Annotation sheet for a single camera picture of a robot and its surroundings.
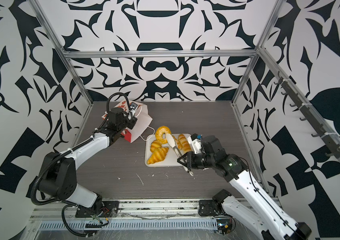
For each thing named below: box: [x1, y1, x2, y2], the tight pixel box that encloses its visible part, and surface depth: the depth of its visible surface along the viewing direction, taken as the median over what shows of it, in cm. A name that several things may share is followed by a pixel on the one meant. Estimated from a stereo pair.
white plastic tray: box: [145, 133, 192, 168], surface depth 91 cm
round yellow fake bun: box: [155, 125, 172, 145], surface depth 81 cm
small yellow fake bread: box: [150, 139, 162, 153], surface depth 95 cm
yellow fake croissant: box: [147, 147, 169, 165], surface depth 89 cm
